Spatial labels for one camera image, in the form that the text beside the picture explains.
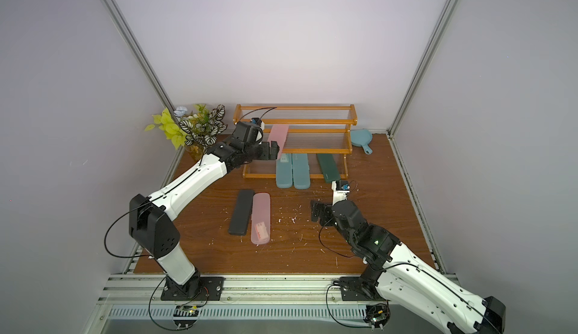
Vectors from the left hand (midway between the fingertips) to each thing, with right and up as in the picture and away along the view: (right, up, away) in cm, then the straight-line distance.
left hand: (273, 146), depth 84 cm
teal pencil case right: (+11, -11, +16) cm, 22 cm away
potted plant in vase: (-31, +5, +4) cm, 32 cm away
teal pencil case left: (+3, -11, +17) cm, 21 cm away
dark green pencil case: (+25, -10, +21) cm, 34 cm away
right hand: (+18, -18, -10) cm, 27 cm away
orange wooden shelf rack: (+15, +3, +17) cm, 23 cm away
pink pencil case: (+1, +6, +14) cm, 15 cm away
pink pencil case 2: (-6, -30, +6) cm, 31 cm away
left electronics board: (-28, -56, -12) cm, 64 cm away
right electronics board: (+35, -55, -14) cm, 66 cm away
